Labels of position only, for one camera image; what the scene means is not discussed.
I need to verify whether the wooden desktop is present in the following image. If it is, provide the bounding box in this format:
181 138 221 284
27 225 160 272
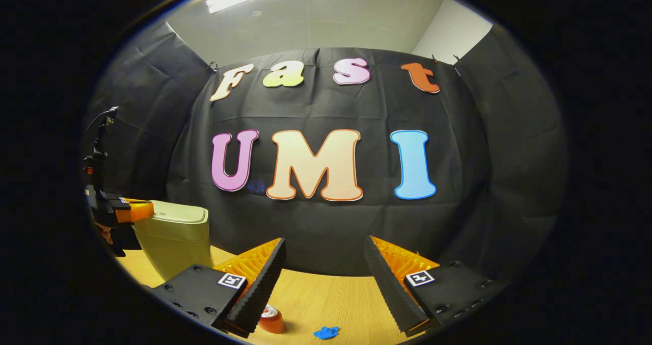
115 243 433 345

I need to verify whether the orange pop can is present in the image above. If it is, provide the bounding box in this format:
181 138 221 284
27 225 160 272
257 304 287 334

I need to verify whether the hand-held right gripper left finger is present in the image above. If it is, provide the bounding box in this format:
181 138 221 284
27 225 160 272
150 237 287 338

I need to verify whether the green desktop garbage bin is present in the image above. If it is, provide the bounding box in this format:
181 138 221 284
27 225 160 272
131 200 213 282

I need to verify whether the black backdrop cloth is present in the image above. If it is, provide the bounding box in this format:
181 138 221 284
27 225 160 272
81 21 568 284

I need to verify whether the thin black cable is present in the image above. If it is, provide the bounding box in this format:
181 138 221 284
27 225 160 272
84 107 120 131

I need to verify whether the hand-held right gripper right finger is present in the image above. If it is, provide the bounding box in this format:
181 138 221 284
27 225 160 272
364 235 497 336

